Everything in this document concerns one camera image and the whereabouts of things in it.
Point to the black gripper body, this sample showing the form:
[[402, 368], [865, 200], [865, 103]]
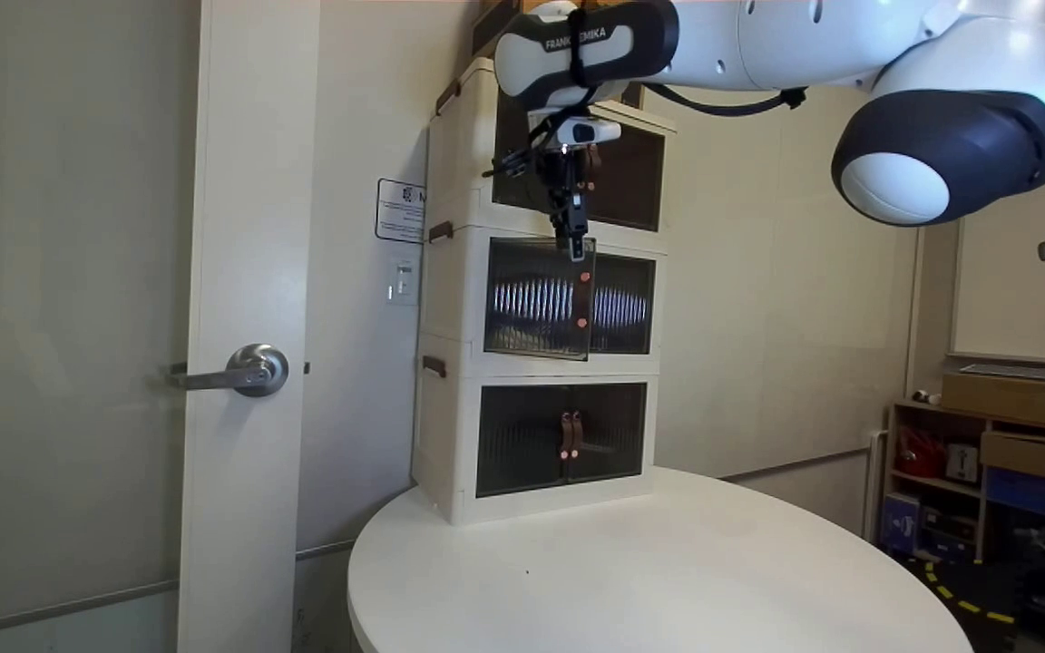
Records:
[[571, 184]]

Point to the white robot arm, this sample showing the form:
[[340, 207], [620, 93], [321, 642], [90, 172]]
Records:
[[789, 37]]

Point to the white stacked storage cabinet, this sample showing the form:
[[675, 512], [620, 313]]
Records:
[[455, 304]]

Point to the white wall sign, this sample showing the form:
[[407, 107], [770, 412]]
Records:
[[402, 211]]

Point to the brown cabinet side latch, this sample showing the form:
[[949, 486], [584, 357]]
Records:
[[432, 365], [449, 95], [439, 229]]

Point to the wooden shelf unit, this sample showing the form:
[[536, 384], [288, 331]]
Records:
[[892, 458]]

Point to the white wall switch plate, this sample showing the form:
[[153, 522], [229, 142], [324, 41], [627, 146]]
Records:
[[402, 284]]

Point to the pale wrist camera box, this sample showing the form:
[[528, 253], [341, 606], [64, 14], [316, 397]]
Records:
[[589, 132]]

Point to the red storage item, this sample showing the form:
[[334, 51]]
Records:
[[921, 455]]

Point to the tall blue box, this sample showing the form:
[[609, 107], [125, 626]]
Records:
[[901, 522]]

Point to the small brown cardboard box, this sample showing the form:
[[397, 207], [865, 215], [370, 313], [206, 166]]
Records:
[[1016, 455]]

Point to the flat wide cardboard box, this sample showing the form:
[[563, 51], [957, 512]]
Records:
[[1013, 397]]

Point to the small grey box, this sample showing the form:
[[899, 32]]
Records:
[[964, 461]]

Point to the wide blue box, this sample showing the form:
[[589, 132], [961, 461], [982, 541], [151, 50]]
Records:
[[1016, 496]]

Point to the white door with glass panel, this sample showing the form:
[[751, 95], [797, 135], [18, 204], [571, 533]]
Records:
[[253, 184]]

